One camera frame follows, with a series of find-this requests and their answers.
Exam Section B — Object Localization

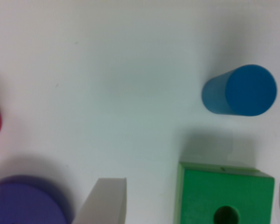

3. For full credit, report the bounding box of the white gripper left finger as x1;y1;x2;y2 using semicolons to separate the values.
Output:
72;178;127;224

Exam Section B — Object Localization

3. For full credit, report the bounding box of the green square block with hole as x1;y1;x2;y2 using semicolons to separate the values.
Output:
174;162;274;224

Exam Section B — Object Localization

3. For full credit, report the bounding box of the blue cylinder block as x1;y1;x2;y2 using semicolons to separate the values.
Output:
202;64;277;117

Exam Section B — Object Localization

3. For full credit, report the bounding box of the purple round ring block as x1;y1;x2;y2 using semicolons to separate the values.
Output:
0;175;74;224

